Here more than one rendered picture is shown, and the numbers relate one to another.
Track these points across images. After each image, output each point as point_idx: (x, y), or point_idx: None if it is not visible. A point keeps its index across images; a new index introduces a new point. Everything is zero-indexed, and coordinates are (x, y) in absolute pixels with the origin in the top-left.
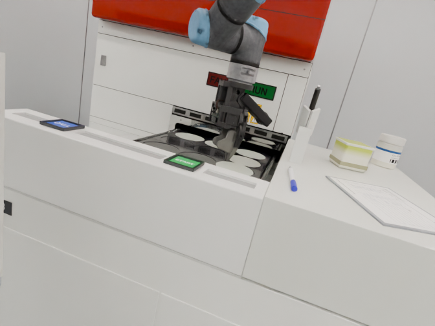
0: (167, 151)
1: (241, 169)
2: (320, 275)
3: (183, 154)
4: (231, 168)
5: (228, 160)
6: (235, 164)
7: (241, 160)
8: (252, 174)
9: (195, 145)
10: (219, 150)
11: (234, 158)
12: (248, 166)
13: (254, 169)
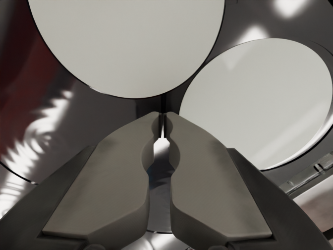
0: (134, 244)
1: (268, 95)
2: None
3: (150, 222)
4: (254, 131)
5: (159, 105)
6: (209, 94)
7: (116, 17)
8: (324, 61)
9: (20, 178)
10: (1, 93)
11: (112, 58)
12: (219, 23)
13: (268, 15)
